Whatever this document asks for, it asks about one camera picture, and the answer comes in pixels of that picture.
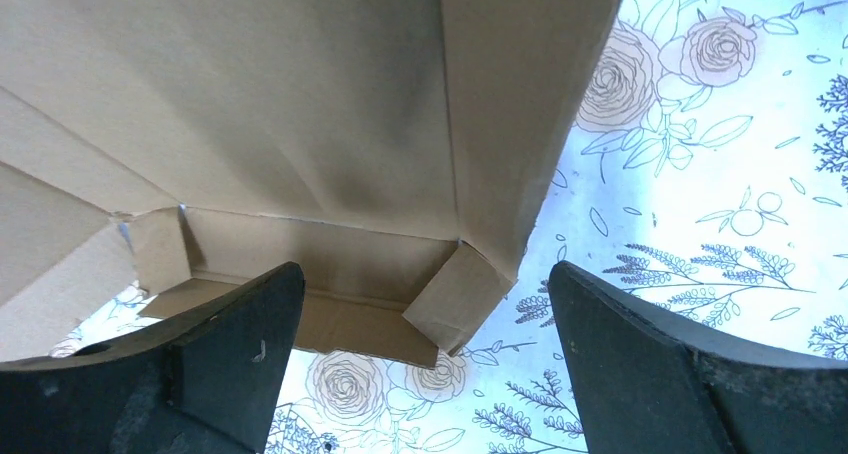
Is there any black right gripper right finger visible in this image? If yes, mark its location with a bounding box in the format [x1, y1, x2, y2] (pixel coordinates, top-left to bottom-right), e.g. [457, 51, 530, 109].
[548, 261, 847, 453]

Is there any brown cardboard box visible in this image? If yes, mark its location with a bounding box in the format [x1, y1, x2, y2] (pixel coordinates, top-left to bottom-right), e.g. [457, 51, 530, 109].
[1, 0, 622, 367]

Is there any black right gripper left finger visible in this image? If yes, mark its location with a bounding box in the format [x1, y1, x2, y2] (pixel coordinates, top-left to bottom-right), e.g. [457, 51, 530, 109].
[1, 262, 305, 453]

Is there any floral patterned table mat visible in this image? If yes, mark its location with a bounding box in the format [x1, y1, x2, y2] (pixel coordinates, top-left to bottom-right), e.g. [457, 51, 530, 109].
[46, 0, 848, 454]

